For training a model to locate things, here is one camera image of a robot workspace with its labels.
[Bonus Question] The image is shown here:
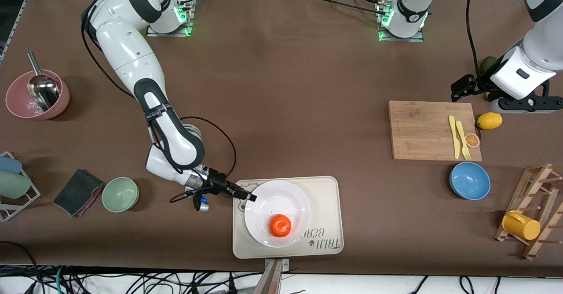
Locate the white round plate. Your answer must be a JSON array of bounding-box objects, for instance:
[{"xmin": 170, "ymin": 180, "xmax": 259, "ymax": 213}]
[{"xmin": 244, "ymin": 180, "xmax": 311, "ymax": 248}]

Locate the orange fruit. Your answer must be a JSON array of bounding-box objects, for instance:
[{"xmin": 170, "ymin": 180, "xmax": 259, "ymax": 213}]
[{"xmin": 270, "ymin": 214, "xmax": 292, "ymax": 237}]

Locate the yellow plastic fork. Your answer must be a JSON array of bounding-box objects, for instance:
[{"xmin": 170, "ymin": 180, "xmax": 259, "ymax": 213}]
[{"xmin": 455, "ymin": 121, "xmax": 472, "ymax": 161}]

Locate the yellow plastic knife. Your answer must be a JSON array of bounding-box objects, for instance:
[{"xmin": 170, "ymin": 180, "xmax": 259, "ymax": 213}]
[{"xmin": 448, "ymin": 115, "xmax": 461, "ymax": 159}]

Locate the wooden cutting board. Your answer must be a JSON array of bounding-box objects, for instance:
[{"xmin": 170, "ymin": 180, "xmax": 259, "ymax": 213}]
[{"xmin": 388, "ymin": 100, "xmax": 483, "ymax": 162}]

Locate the beige tray with bear print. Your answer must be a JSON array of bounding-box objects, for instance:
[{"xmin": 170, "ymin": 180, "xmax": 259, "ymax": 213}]
[{"xmin": 232, "ymin": 176, "xmax": 344, "ymax": 259}]

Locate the blue bowl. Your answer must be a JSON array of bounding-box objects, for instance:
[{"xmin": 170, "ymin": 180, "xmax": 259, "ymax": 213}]
[{"xmin": 449, "ymin": 162, "xmax": 491, "ymax": 201}]

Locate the pale green bowl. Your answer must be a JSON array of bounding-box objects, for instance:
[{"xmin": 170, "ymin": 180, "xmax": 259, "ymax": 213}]
[{"xmin": 102, "ymin": 177, "xmax": 140, "ymax": 213}]

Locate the dark grey folded cloth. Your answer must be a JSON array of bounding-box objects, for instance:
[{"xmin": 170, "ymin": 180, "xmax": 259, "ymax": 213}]
[{"xmin": 53, "ymin": 169, "xmax": 105, "ymax": 217}]

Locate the yellow mug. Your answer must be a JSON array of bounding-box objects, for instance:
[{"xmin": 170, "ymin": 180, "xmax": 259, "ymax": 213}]
[{"xmin": 502, "ymin": 210, "xmax": 541, "ymax": 241}]

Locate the wooden mug rack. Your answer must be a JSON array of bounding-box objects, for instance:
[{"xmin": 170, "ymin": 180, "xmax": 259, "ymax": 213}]
[{"xmin": 494, "ymin": 163, "xmax": 563, "ymax": 260}]

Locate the metal scoop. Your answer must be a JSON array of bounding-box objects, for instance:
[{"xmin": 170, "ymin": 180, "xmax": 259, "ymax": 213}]
[{"xmin": 26, "ymin": 52, "xmax": 61, "ymax": 112}]

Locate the pale green cup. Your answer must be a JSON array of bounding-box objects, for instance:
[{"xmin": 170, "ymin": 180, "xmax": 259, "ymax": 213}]
[{"xmin": 0, "ymin": 171, "xmax": 32, "ymax": 199}]

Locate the blue cup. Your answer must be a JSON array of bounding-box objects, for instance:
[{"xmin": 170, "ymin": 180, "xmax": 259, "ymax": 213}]
[{"xmin": 0, "ymin": 156, "xmax": 22, "ymax": 175}]

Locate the pink bowl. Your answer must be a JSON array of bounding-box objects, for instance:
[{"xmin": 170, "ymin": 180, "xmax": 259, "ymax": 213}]
[{"xmin": 5, "ymin": 70, "xmax": 70, "ymax": 120}]

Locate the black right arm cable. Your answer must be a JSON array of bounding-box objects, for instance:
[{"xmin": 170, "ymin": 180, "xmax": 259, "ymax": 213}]
[{"xmin": 80, "ymin": 4, "xmax": 238, "ymax": 203}]

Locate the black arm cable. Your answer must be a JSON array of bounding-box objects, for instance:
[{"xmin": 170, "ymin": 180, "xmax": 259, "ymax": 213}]
[
  {"xmin": 80, "ymin": 4, "xmax": 238, "ymax": 203},
  {"xmin": 465, "ymin": 0, "xmax": 485, "ymax": 82}
]

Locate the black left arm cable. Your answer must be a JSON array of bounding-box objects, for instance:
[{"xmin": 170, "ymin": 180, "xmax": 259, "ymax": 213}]
[{"xmin": 465, "ymin": 0, "xmax": 485, "ymax": 82}]

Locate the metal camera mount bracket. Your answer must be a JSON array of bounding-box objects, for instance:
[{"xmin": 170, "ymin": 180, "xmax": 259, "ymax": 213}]
[{"xmin": 253, "ymin": 259, "xmax": 291, "ymax": 294}]

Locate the green floor cable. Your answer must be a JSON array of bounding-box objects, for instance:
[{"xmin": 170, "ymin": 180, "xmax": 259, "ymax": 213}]
[{"xmin": 54, "ymin": 265, "xmax": 67, "ymax": 294}]

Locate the white wire rack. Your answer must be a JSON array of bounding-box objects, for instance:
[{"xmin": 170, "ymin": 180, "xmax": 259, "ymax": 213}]
[{"xmin": 0, "ymin": 151, "xmax": 41, "ymax": 222}]

